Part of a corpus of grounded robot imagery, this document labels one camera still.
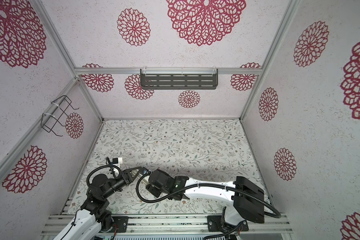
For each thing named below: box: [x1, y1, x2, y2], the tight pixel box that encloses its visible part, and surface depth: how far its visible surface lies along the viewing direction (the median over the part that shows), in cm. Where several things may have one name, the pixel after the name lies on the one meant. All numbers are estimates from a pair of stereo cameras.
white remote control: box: [131, 169, 143, 179], surface depth 74 cm
